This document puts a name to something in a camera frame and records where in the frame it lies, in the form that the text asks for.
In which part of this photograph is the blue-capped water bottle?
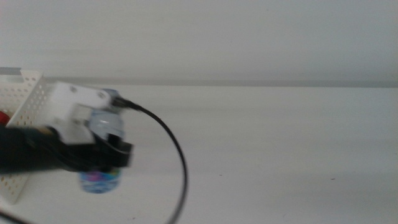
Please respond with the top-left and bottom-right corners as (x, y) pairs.
(79, 88), (126, 194)

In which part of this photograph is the white perforated plastic basket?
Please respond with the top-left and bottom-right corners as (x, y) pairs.
(0, 68), (53, 205)

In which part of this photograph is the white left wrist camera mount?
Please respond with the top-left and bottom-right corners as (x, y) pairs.
(43, 81), (114, 146)

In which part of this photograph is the black braided left camera cable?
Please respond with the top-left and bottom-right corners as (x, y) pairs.
(0, 96), (190, 224)

